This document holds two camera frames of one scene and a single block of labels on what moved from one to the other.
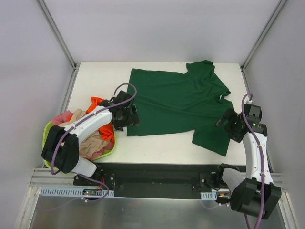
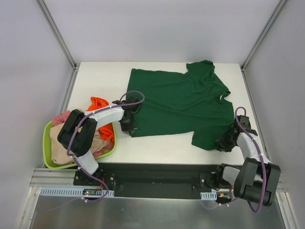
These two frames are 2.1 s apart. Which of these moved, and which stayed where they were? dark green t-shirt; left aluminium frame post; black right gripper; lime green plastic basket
Moved: black right gripper
Stayed: left aluminium frame post; lime green plastic basket; dark green t-shirt
